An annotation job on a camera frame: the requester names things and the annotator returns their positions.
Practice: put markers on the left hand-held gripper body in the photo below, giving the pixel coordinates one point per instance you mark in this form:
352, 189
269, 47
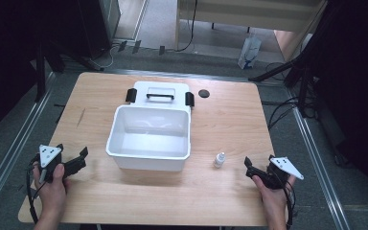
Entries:
49, 154

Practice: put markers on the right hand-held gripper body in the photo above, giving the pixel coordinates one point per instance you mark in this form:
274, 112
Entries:
281, 171

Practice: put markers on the person's right hand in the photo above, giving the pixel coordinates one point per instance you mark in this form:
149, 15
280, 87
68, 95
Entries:
273, 199

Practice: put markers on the person's left hand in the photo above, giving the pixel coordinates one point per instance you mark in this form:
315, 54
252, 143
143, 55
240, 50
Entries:
53, 190

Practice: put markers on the small white dropper bottle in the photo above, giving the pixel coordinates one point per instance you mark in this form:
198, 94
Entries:
219, 160

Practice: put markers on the white plastic storage box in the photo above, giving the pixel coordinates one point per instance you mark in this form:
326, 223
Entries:
150, 134

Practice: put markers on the black round table grommet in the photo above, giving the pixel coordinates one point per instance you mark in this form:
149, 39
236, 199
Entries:
204, 93

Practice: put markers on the black metal stand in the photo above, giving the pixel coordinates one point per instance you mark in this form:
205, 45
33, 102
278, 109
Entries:
44, 64
295, 68

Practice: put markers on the white plastic bag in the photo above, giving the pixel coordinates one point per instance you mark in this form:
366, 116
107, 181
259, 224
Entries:
249, 52

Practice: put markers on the black tape strip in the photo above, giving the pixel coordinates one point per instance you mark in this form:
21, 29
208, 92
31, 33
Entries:
122, 46
162, 50
136, 46

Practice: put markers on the dark cabinet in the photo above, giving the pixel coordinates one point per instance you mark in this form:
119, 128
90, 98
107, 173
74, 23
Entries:
99, 25

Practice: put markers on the light wooden furniture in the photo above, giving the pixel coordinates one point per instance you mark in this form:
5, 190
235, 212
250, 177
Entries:
252, 16

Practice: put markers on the metal floor rail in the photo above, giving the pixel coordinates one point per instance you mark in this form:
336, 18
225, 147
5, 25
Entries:
316, 159
16, 147

